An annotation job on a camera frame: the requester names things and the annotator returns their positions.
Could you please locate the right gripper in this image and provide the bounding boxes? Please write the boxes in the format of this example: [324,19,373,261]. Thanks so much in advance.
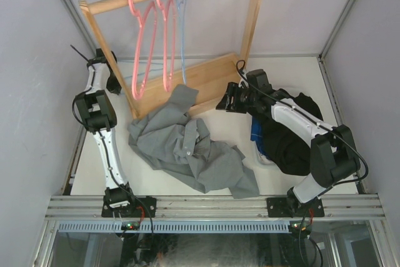
[217,81,259,114]

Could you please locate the wooden clothes rack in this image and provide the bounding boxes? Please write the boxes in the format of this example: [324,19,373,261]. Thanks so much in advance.
[79,0,262,118]

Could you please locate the blue plaid shirt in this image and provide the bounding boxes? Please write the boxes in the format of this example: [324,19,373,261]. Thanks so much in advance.
[250,117,267,156]

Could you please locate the grey shirt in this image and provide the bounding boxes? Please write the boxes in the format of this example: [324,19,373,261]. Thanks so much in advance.
[127,84,259,199]

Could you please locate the black shirt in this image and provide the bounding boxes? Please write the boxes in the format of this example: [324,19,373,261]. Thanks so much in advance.
[252,87,324,176]

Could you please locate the light blue wire hanger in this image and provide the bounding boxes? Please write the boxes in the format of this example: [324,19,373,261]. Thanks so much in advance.
[175,0,187,85]
[118,59,163,81]

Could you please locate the pink hanger of plaid shirt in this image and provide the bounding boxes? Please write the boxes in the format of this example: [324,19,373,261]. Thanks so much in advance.
[156,0,177,92]

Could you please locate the pink hanger of white shirt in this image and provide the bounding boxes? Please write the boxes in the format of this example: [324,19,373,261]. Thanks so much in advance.
[127,0,158,102]

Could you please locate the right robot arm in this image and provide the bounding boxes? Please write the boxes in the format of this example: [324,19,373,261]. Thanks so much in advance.
[216,68,367,216]

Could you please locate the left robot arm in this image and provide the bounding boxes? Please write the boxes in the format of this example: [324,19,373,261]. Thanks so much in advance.
[72,48,137,217]

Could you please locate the white plastic basket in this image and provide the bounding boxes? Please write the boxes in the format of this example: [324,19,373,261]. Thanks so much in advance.
[249,85,301,169]

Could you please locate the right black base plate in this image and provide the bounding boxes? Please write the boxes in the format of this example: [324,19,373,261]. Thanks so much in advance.
[266,197,325,218]

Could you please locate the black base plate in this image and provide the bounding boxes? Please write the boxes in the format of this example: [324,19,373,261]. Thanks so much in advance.
[266,197,325,218]
[101,196,157,218]

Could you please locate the slotted grey cable duct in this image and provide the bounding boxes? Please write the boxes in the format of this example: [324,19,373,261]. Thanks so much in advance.
[58,220,290,234]

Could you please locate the left camera black cable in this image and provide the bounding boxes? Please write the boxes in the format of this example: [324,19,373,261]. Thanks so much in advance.
[71,91,156,233]

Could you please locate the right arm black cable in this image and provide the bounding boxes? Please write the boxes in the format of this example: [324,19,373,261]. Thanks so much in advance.
[236,59,370,233]

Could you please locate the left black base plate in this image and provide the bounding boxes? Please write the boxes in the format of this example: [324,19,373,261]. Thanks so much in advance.
[101,196,157,218]

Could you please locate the aluminium mounting rail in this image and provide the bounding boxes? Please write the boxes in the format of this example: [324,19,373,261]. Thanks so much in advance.
[45,194,385,221]

